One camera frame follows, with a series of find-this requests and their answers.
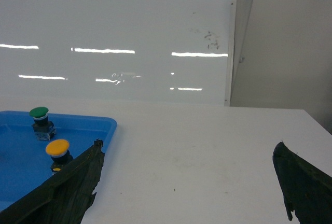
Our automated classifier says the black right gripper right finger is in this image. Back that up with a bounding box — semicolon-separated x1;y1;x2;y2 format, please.
272;142;331;223

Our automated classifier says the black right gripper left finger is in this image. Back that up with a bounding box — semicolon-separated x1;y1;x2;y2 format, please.
1;139;105;223

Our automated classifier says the yellow mushroom push button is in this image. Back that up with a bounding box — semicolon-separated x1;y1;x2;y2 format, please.
45;139;73;173

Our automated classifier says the blue plastic tray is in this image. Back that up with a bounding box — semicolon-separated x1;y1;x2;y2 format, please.
1;111;117;209

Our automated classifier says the green mushroom push button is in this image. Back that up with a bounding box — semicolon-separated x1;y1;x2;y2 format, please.
29;106;56;141

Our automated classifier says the white glossy whiteboard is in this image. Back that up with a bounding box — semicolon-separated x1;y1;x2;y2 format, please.
1;0;234;105

